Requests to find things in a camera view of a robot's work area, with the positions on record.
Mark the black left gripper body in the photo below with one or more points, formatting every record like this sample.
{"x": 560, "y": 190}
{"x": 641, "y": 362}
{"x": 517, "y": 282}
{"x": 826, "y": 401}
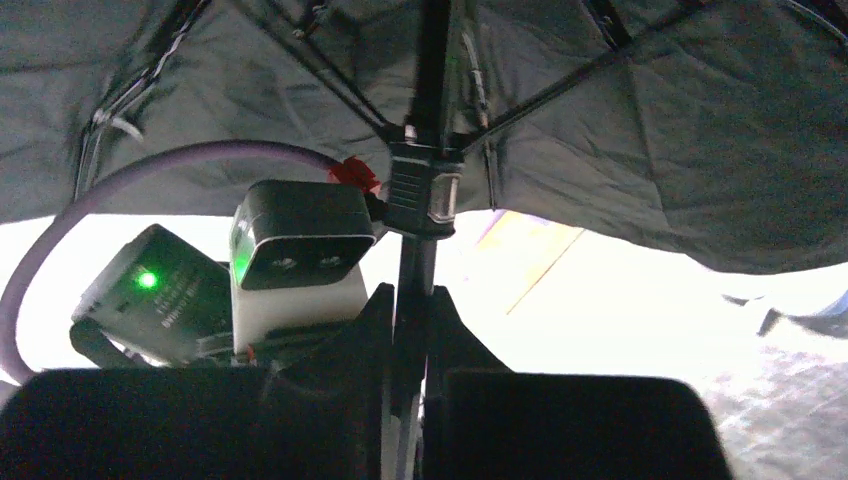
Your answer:
{"x": 291, "y": 344}

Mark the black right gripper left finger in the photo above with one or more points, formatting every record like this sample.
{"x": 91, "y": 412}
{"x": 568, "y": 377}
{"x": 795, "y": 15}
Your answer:
{"x": 320, "y": 418}

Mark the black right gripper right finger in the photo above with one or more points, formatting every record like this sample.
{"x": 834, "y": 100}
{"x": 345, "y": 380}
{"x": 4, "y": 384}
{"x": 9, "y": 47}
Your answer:
{"x": 485, "y": 421}

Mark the lilac umbrella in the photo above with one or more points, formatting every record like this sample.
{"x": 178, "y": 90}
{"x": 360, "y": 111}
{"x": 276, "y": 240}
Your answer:
{"x": 713, "y": 129}

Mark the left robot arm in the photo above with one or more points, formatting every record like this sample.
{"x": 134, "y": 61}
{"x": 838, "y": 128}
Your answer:
{"x": 164, "y": 299}

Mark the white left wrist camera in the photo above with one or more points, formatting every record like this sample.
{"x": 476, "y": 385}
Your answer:
{"x": 295, "y": 249}

